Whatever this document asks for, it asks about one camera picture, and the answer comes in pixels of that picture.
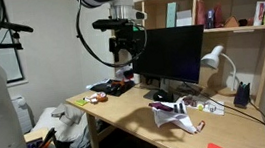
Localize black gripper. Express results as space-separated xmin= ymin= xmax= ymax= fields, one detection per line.
xmin=106 ymin=23 xmax=149 ymax=64

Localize fuzzy black object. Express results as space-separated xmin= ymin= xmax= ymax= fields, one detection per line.
xmin=151 ymin=87 xmax=176 ymax=105

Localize brown triangular object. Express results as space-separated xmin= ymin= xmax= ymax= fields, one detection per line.
xmin=223 ymin=15 xmax=240 ymax=29

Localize small black shelf object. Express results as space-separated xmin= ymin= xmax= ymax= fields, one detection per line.
xmin=237 ymin=18 xmax=249 ymax=28

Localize red white packet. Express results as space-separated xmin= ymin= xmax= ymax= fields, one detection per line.
xmin=115 ymin=65 xmax=136 ymax=84

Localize black cloth pile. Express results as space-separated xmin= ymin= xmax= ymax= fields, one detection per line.
xmin=87 ymin=75 xmax=138 ymax=101

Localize black computer monitor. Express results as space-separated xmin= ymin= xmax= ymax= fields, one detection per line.
xmin=128 ymin=23 xmax=213 ymax=107

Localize teal book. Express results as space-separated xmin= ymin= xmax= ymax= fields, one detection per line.
xmin=163 ymin=2 xmax=180 ymax=29

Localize orange tape roll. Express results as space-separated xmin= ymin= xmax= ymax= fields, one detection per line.
xmin=95 ymin=90 xmax=109 ymax=104

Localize white grey box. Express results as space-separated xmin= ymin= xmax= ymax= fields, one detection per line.
xmin=174 ymin=9 xmax=194 ymax=28

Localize maroon cloth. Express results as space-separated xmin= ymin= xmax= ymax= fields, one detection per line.
xmin=147 ymin=100 xmax=175 ymax=114

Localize light wooden desk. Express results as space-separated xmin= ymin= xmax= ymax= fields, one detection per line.
xmin=64 ymin=68 xmax=265 ymax=148

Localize green sticky note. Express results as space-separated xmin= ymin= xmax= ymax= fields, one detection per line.
xmin=73 ymin=97 xmax=90 ymax=108

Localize white paper sheet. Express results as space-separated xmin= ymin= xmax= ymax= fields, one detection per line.
xmin=150 ymin=97 xmax=200 ymax=139

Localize white desk lamp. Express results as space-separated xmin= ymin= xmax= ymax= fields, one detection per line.
xmin=198 ymin=42 xmax=240 ymax=99

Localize grey clothes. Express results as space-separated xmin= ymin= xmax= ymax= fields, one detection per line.
xmin=50 ymin=101 xmax=86 ymax=128

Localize dark red bag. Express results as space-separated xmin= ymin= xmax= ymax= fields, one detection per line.
xmin=212 ymin=2 xmax=226 ymax=29

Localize leaflet with small items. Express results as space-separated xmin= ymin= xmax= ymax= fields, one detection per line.
xmin=181 ymin=91 xmax=228 ymax=120

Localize black framed window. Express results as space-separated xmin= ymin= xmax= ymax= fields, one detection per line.
xmin=0 ymin=25 xmax=28 ymax=86

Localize dark blue pouch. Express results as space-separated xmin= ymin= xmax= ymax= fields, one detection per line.
xmin=230 ymin=81 xmax=254 ymax=109

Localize wooden box with tools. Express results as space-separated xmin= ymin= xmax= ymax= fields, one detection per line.
xmin=22 ymin=125 xmax=60 ymax=148

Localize white red carton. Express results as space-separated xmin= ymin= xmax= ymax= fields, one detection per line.
xmin=250 ymin=0 xmax=265 ymax=27

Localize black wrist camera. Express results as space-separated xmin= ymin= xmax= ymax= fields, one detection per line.
xmin=91 ymin=15 xmax=132 ymax=33

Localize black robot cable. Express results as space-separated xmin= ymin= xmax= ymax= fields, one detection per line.
xmin=72 ymin=0 xmax=152 ymax=73

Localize black power cable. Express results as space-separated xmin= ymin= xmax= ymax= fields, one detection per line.
xmin=180 ymin=73 xmax=265 ymax=148

